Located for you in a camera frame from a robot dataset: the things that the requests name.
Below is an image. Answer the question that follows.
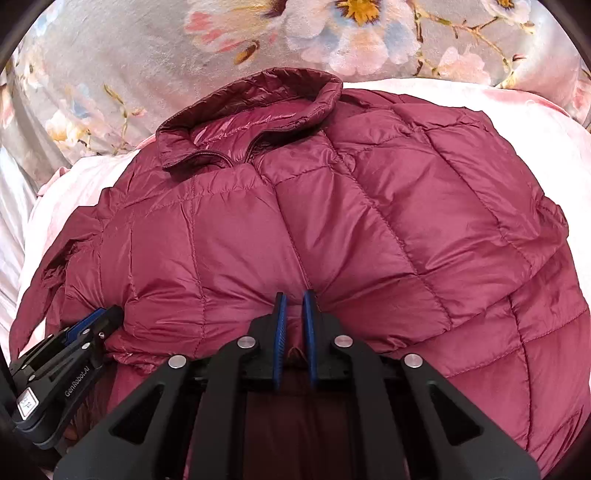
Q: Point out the pink fleece blanket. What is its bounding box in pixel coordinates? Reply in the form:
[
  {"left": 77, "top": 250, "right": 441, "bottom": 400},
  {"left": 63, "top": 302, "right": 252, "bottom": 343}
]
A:
[{"left": 1, "top": 78, "right": 590, "bottom": 352}]

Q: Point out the maroon quilted down jacket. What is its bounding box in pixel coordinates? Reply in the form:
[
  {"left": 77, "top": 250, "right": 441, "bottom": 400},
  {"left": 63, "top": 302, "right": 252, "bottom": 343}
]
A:
[{"left": 9, "top": 68, "right": 590, "bottom": 473}]

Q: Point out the grey floral duvet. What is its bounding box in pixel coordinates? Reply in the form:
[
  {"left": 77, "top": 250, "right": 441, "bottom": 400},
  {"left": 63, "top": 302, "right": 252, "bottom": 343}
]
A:
[{"left": 0, "top": 0, "right": 591, "bottom": 186}]

